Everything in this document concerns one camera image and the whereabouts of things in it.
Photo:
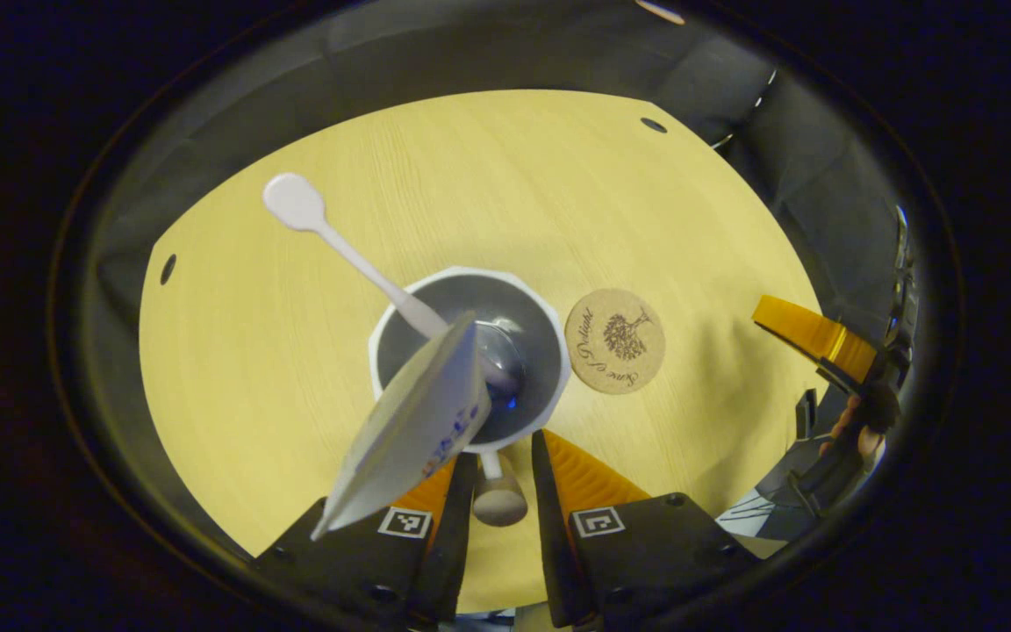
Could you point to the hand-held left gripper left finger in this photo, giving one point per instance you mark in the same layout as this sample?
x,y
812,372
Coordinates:
x,y
453,544

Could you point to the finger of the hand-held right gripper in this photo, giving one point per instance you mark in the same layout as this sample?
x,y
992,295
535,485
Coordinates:
x,y
813,338

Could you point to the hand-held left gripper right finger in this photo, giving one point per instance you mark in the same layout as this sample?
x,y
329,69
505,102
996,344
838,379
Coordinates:
x,y
554,544

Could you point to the white toothpaste tube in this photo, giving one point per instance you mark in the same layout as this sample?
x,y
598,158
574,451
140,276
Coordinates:
x,y
418,412

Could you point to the round cork coaster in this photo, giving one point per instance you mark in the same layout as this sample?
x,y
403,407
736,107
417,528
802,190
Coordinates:
x,y
637,373

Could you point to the white toothbrush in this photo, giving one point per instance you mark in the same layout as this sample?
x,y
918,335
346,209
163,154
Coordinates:
x,y
295,202

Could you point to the black backdrop cloth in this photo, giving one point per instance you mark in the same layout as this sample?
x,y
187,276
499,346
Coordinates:
x,y
295,79

